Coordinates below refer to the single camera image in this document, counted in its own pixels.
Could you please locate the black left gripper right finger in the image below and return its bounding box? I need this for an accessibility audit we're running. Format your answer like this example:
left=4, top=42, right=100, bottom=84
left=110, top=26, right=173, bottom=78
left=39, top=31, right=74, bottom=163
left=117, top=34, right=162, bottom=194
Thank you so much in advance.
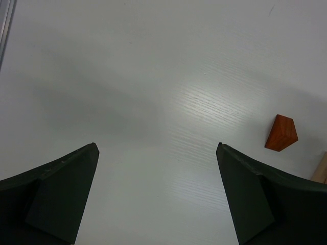
left=216, top=143, right=326, bottom=244

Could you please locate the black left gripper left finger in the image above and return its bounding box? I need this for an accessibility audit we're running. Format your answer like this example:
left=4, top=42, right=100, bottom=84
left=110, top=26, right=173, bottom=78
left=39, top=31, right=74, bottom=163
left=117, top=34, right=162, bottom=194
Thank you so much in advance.
left=1, top=143, right=100, bottom=244

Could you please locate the long light wood block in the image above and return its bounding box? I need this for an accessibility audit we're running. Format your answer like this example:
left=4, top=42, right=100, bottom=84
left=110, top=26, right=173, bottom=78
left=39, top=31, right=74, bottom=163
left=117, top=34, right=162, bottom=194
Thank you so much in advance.
left=311, top=152, right=327, bottom=184

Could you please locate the reddish brown wood block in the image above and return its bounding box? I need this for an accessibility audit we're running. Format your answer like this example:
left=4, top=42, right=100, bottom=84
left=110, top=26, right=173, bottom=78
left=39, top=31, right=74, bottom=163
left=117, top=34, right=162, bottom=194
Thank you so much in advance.
left=265, top=114, right=298, bottom=152

